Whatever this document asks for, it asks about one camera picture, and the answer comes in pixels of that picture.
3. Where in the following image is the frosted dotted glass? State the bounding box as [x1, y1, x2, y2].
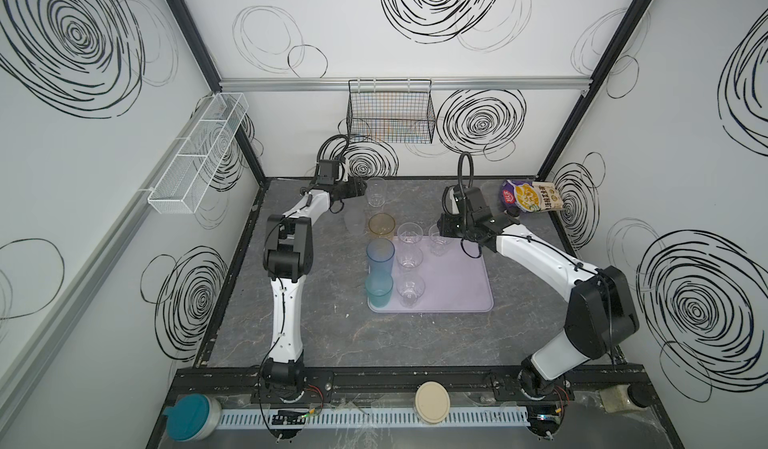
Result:
[343, 207, 367, 235]

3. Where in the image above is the clear glass back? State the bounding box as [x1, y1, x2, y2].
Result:
[365, 177, 387, 208]

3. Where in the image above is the lilac plastic tray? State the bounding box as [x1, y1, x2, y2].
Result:
[367, 238, 494, 314]

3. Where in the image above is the yellow plastic cup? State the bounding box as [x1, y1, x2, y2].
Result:
[368, 213, 396, 239]

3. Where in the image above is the clear faceted glass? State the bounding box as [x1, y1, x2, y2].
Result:
[396, 244, 424, 271]

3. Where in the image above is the blue plastic cup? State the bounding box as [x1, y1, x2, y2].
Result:
[366, 238, 395, 275]

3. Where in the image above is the teal plastic cup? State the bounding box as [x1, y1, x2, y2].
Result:
[365, 272, 394, 308]

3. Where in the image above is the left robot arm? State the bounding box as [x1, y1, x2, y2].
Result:
[259, 156, 366, 398]

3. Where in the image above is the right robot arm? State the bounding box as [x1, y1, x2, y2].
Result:
[437, 183, 640, 400]

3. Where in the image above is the snack bag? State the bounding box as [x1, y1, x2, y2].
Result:
[500, 179, 564, 213]

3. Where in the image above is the beige round lid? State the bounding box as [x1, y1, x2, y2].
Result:
[414, 381, 451, 424]

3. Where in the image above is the jar with black lid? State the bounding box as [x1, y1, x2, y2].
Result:
[599, 384, 652, 413]

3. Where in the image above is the black wire basket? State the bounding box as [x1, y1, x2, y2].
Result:
[345, 78, 437, 144]

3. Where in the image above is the white wire shelf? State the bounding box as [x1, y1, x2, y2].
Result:
[148, 92, 249, 215]

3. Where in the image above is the black mounting rail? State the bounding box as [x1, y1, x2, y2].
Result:
[169, 366, 650, 403]

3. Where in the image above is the white cable duct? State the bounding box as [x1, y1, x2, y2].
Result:
[217, 406, 530, 430]

